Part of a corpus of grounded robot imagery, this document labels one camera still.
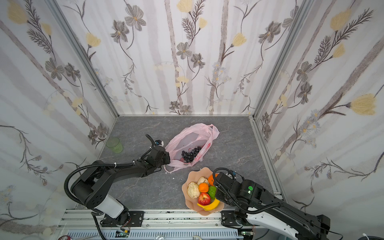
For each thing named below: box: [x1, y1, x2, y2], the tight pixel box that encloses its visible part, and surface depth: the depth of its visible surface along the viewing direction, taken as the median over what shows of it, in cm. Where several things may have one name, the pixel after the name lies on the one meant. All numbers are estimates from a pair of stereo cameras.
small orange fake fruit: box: [198, 182, 209, 193], surface depth 77 cm
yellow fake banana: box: [197, 198, 220, 211], surface depth 70 cm
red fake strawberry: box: [198, 192, 212, 206], surface depth 76 cm
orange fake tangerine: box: [208, 174, 215, 186], surface depth 83 cm
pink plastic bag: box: [163, 123, 220, 173], surface depth 97 cm
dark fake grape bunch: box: [181, 146, 202, 163], surface depth 97 cm
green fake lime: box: [208, 185, 217, 200], surface depth 78 cm
